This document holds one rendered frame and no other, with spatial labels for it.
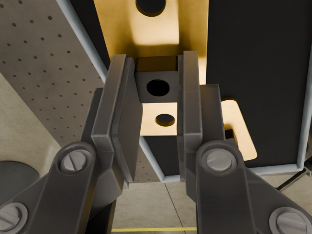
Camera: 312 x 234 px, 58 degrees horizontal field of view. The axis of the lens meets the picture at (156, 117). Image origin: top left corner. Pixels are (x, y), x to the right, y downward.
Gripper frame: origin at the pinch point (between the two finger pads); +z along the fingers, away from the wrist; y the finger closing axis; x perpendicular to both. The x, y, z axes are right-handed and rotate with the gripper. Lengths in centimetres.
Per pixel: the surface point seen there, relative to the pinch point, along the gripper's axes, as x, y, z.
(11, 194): -201, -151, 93
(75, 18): -0.3, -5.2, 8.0
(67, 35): -30, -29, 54
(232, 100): -7.5, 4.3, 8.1
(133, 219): -331, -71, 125
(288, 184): -33.4, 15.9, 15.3
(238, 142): -12.6, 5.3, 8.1
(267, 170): -17.1, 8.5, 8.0
